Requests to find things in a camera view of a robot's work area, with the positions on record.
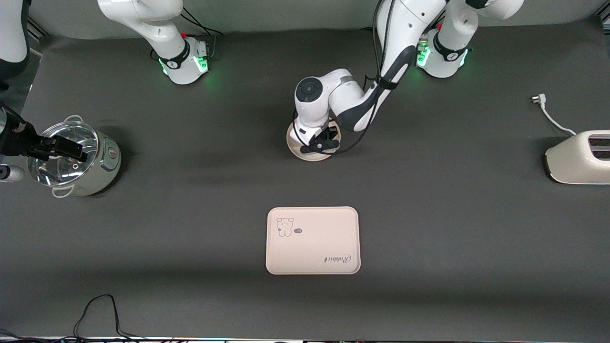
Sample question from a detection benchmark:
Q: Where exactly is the round beige plate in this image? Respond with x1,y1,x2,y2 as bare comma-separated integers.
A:
286,121,342,162

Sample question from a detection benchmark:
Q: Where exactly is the beige rabbit print tray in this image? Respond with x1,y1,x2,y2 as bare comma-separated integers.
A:
265,206,361,275

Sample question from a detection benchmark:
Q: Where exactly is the glass pot lid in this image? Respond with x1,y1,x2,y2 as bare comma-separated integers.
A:
27,121,99,187

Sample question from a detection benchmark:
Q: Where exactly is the pale green electric pot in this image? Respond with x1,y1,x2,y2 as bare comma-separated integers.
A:
26,114,122,198

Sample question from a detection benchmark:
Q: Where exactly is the cream toaster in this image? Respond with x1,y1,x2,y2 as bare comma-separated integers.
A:
545,130,610,185

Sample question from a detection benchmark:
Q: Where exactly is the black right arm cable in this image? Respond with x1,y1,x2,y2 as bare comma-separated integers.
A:
0,102,27,132

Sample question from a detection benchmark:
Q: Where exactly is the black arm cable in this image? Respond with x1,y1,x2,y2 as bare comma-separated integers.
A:
0,102,27,132
292,0,397,156

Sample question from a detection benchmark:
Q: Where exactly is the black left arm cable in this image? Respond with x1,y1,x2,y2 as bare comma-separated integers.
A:
292,0,397,156

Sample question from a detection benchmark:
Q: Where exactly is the aluminium frame rail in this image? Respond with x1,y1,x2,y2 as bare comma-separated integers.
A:
28,18,51,40

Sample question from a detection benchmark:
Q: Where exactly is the black right base cable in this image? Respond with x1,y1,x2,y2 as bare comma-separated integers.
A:
180,7,224,60

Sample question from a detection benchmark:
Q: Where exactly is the black looped floor cable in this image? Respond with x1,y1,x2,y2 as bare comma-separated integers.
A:
73,294,143,342

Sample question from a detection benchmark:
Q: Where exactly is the white power cord with plug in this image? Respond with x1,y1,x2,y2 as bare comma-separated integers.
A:
531,94,577,136

